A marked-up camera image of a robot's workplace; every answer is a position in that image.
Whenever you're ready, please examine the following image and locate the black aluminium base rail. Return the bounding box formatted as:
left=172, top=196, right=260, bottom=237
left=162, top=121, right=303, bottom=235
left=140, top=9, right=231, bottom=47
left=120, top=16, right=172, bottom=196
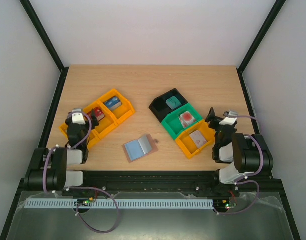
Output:
left=17, top=170, right=284, bottom=198

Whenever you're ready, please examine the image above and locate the red dot card stack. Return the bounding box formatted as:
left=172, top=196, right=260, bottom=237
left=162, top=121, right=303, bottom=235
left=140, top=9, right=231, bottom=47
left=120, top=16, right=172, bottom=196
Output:
left=178, top=111, right=196, bottom=129

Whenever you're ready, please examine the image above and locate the green storage bin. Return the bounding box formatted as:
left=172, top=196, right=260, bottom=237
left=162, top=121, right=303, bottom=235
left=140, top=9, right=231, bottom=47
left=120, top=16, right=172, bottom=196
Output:
left=161, top=103, right=203, bottom=140

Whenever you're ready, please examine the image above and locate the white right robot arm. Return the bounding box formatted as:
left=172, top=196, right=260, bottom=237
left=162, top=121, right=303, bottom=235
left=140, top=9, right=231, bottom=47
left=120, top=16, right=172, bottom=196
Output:
left=205, top=108, right=274, bottom=196

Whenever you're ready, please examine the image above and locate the yellow triple storage bin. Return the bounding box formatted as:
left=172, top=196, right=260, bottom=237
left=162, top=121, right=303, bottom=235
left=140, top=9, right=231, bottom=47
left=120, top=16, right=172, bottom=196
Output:
left=59, top=87, right=136, bottom=151

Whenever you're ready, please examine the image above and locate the purple floor cable loop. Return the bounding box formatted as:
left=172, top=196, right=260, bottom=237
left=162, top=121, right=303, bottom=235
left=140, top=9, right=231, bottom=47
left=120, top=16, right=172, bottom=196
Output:
left=74, top=187, right=121, bottom=234

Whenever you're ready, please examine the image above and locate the pale pink card stack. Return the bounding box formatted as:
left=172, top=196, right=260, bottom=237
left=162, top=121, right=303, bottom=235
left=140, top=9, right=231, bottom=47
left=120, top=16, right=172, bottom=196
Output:
left=189, top=130, right=208, bottom=149

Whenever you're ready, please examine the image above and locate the yellow single storage bin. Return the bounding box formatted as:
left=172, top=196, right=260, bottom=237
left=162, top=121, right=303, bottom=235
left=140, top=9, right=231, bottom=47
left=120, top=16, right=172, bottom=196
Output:
left=175, top=120, right=215, bottom=159

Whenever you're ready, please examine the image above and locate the black storage bin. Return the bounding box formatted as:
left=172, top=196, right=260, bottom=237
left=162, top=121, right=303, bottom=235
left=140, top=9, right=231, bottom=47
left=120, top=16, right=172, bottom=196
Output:
left=149, top=88, right=188, bottom=123

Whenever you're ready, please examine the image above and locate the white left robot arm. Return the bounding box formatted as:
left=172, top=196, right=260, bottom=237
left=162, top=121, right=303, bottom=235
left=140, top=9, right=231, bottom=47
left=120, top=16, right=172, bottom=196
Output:
left=23, top=109, right=99, bottom=193

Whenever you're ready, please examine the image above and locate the blue card stack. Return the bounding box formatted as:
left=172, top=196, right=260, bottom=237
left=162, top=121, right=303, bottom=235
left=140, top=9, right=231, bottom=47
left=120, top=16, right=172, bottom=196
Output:
left=103, top=95, right=122, bottom=112

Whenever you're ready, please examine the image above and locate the white slotted cable duct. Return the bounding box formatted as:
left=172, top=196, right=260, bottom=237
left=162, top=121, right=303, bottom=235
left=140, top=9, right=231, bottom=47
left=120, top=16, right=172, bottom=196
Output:
left=24, top=198, right=214, bottom=210

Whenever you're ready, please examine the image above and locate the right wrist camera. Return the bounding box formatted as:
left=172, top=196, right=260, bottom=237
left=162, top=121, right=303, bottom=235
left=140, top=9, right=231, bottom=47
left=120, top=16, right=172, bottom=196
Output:
left=219, top=111, right=239, bottom=126

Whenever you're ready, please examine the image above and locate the teal card stack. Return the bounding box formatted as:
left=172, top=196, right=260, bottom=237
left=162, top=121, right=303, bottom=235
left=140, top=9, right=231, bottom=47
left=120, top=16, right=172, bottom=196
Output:
left=165, top=96, right=182, bottom=110

